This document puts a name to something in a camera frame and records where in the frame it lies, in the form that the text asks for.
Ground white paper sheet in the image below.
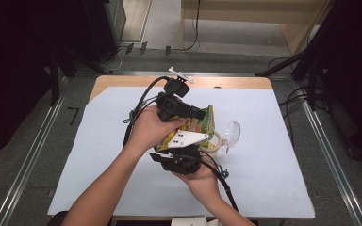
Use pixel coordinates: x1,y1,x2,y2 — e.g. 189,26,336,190
47,86,316,219

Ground yellow green spout pouch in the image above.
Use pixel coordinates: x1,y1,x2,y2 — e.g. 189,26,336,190
154,105,216,153

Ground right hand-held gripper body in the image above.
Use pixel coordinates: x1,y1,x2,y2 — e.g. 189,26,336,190
160,130,210,176

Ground white floor cable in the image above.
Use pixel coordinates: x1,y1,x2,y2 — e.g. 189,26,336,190
107,46,124,72

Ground black metal stand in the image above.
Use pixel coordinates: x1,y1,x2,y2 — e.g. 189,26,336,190
48,43,114,106
254,31,331,111

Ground dark curtain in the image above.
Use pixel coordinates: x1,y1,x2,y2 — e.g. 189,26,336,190
310,0,362,164
0,0,89,164

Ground hand-held gripper black cable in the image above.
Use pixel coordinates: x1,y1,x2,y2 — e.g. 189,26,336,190
122,75,171,149
197,152,239,213

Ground wooden table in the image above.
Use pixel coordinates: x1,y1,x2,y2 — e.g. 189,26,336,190
50,74,316,220

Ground person's right hand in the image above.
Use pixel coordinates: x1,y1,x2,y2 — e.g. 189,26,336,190
173,164,222,202

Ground white plastic object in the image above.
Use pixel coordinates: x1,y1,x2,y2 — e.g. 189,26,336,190
171,216,220,226

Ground black floor cables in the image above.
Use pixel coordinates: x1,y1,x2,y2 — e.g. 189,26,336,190
277,86,316,133

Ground light wooden shelf unit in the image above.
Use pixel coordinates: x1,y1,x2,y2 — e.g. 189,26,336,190
180,0,334,56

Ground person's left hand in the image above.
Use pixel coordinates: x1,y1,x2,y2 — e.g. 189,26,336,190
122,105,189,160

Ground metal floor rail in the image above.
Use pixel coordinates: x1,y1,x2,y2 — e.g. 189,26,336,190
0,90,68,226
301,100,362,226

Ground right hand-held gripper black cable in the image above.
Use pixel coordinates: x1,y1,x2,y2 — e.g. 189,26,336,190
197,152,239,213

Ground left hand-held gripper black cable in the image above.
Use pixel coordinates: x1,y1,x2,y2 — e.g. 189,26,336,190
122,75,171,149

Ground black cabinet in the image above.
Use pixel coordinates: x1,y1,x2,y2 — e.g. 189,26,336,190
83,0,127,62

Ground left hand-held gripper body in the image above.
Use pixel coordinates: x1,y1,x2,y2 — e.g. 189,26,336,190
155,66,196,123

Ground black hanging cable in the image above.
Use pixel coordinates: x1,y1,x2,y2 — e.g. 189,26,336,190
182,0,202,52

